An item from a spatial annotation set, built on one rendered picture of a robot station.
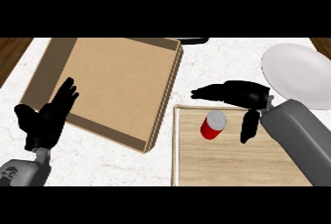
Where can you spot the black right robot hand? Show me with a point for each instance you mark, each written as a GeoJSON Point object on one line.
{"type": "Point", "coordinates": [241, 93]}

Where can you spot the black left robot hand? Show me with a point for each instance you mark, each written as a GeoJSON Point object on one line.
{"type": "Point", "coordinates": [48, 116]}

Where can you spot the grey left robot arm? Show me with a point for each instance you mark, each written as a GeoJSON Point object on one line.
{"type": "Point", "coordinates": [27, 170]}

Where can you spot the red can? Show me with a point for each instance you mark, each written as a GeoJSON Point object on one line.
{"type": "Point", "coordinates": [213, 124]}

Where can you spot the white plate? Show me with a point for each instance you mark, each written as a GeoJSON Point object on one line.
{"type": "Point", "coordinates": [299, 74]}

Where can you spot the pale wooden tray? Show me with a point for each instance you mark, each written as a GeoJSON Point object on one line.
{"type": "Point", "coordinates": [232, 154]}

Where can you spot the brown cardboard box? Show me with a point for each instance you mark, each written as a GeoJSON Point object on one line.
{"type": "Point", "coordinates": [111, 87]}

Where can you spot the black flat object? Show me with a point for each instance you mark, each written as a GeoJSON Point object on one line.
{"type": "Point", "coordinates": [191, 40]}

